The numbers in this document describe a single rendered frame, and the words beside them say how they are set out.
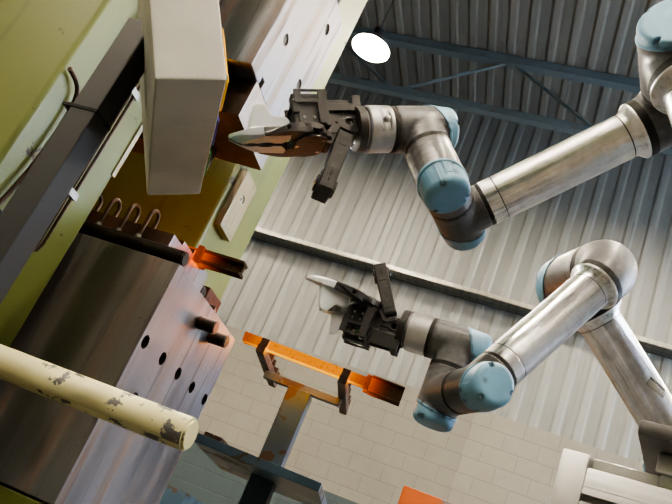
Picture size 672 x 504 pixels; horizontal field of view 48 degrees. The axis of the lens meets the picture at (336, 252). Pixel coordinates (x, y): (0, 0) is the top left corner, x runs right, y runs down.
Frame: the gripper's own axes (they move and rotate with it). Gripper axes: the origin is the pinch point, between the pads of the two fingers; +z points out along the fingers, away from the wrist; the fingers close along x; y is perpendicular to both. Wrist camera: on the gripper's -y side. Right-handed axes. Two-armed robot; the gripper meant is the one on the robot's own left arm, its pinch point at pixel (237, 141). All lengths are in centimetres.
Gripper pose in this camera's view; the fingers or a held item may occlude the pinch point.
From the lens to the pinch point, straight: 114.3
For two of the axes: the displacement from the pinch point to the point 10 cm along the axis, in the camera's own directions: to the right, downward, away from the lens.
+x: 2.6, -3.1, -9.2
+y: -1.3, -9.5, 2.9
